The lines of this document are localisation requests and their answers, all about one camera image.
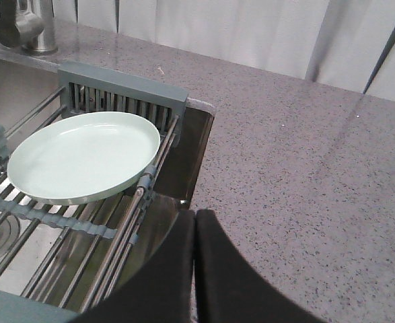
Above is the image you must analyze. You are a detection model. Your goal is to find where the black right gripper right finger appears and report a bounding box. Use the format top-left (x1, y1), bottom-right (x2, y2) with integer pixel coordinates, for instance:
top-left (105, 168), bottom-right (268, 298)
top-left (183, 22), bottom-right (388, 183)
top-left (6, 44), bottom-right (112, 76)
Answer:
top-left (195, 209), bottom-right (322, 322)

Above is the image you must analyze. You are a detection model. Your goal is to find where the pale green round plate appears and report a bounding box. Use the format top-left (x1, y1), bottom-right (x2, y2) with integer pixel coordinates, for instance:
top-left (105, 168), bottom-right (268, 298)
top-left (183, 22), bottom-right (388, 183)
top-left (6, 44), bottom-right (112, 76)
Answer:
top-left (7, 112), bottom-right (161, 205)

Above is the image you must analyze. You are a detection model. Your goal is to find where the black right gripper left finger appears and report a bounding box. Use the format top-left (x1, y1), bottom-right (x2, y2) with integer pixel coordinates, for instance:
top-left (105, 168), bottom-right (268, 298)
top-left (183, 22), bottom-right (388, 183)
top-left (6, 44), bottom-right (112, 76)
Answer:
top-left (72, 210), bottom-right (195, 322)

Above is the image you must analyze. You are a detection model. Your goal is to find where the chrome kitchen faucet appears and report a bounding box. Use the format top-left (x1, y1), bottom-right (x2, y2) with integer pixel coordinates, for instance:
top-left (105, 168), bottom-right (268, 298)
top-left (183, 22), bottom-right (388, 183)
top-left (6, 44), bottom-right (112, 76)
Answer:
top-left (0, 0), bottom-right (58, 55)

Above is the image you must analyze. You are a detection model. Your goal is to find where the grey green dish rack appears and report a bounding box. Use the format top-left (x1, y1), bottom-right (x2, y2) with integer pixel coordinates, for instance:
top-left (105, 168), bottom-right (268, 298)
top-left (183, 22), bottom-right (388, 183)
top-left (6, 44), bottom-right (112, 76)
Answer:
top-left (0, 61), bottom-right (189, 323)

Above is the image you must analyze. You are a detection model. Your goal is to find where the stainless steel sink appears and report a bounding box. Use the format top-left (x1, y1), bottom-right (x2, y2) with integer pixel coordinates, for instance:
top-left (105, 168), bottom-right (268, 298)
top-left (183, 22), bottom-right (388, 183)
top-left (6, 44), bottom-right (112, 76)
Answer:
top-left (0, 53), bottom-right (217, 310)

